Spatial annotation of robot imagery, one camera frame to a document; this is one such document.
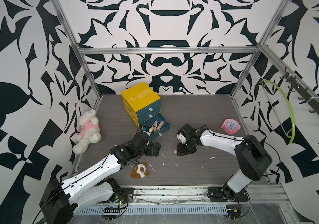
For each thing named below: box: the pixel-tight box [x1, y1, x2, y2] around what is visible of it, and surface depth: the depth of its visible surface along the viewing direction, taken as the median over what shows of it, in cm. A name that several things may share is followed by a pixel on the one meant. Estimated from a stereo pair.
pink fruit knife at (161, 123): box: [157, 120, 165, 131], surface depth 103 cm
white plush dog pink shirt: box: [72, 109, 102, 155], surface depth 92 cm
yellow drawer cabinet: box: [120, 81, 162, 128], surface depth 89 cm
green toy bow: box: [259, 79, 296, 145], surface depth 72 cm
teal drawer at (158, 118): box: [139, 112, 171, 140], surface depth 99 cm
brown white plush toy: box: [130, 162, 151, 179], surface depth 82 cm
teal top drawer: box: [136, 98, 162, 121], surface depth 89 cm
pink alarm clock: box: [221, 118, 242, 135], surface depth 101 cm
